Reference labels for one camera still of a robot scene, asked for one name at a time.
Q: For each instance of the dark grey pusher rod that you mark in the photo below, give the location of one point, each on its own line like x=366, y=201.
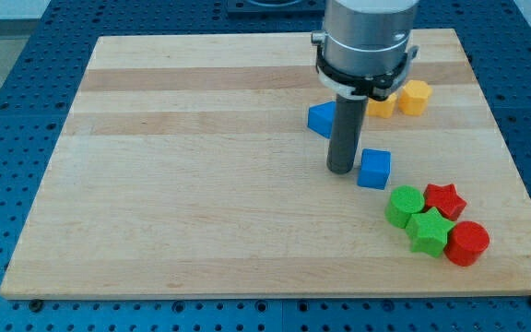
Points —
x=345, y=134

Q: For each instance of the black flange mount ring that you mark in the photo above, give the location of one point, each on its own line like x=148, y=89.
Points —
x=357, y=88

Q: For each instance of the blue cube block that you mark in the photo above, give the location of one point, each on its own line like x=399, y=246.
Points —
x=375, y=168

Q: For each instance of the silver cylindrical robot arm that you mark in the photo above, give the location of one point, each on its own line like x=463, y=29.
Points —
x=362, y=54

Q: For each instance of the yellow block left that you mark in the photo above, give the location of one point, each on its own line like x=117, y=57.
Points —
x=383, y=109

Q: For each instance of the blue wedge block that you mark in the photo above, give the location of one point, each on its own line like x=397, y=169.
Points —
x=320, y=118

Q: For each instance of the yellow hexagon block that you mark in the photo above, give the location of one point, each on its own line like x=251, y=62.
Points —
x=414, y=98

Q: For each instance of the green cylinder block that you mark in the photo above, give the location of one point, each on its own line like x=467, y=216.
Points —
x=404, y=201

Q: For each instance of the red star block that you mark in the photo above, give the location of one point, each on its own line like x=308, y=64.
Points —
x=445, y=199

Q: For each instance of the green star block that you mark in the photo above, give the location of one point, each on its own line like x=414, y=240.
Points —
x=428, y=232

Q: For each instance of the wooden board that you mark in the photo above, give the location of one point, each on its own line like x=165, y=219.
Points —
x=185, y=169

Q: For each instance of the red cylinder block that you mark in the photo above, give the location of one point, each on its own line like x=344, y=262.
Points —
x=467, y=241

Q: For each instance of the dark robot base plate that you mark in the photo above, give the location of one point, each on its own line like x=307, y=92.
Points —
x=238, y=8

